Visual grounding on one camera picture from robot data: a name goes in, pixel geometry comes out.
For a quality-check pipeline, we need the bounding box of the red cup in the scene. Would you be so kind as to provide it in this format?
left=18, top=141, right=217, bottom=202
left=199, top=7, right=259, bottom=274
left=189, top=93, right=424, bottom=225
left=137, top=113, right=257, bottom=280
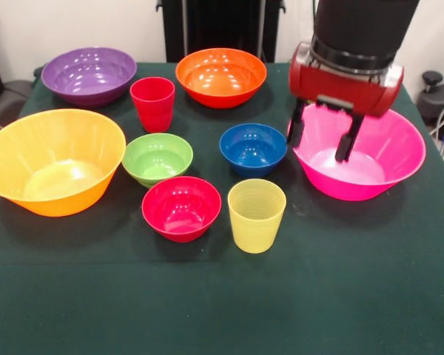
left=129, top=76, right=176, bottom=134

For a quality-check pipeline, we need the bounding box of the large yellow-orange bowl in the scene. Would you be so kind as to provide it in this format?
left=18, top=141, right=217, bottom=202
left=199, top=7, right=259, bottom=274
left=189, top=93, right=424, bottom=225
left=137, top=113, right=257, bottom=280
left=0, top=108, right=127, bottom=217

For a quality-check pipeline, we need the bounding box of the small blue bowl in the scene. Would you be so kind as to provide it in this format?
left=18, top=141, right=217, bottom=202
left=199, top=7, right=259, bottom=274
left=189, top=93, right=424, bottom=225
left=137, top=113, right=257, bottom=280
left=218, top=123, right=288, bottom=178

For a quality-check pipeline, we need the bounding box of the grey and blue cable bundle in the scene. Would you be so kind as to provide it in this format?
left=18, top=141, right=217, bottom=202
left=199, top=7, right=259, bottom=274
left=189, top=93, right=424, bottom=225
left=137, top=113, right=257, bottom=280
left=428, top=94, right=444, bottom=152

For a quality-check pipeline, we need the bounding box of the small green bowl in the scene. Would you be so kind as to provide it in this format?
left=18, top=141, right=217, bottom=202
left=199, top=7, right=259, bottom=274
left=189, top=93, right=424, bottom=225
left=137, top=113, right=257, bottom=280
left=121, top=132, right=194, bottom=189

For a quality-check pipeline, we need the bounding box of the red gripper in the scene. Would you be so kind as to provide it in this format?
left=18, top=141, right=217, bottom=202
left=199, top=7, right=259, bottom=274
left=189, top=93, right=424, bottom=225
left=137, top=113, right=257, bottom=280
left=286, top=41, right=405, bottom=163

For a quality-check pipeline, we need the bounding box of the dark green tablecloth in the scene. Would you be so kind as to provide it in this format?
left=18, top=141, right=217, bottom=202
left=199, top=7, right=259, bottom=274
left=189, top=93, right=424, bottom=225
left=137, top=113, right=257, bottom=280
left=0, top=61, right=444, bottom=355

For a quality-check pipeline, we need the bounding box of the purple bowl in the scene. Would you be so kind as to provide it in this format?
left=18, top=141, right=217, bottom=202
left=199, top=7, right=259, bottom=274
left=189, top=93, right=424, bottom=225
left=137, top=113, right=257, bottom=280
left=40, top=47, right=138, bottom=109

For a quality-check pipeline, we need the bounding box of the small red bowl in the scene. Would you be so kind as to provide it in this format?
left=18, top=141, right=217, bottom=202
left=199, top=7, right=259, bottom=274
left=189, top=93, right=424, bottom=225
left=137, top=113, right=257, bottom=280
left=141, top=175, right=223, bottom=244

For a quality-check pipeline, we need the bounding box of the black round base with knob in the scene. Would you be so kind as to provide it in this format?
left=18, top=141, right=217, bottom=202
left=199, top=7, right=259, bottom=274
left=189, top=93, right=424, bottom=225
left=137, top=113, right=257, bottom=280
left=416, top=70, right=444, bottom=141

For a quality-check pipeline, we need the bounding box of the yellow translucent cup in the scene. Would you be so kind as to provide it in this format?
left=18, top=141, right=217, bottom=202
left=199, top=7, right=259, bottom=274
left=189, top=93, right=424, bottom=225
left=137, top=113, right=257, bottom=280
left=227, top=178, right=288, bottom=254

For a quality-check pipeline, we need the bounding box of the orange bowl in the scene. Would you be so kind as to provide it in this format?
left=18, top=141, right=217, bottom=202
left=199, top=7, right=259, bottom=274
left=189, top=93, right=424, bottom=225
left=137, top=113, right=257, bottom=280
left=175, top=47, right=268, bottom=109

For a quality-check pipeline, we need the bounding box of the large pink bowl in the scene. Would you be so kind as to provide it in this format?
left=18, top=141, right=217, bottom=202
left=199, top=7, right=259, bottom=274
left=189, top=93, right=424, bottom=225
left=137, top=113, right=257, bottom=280
left=287, top=103, right=427, bottom=203

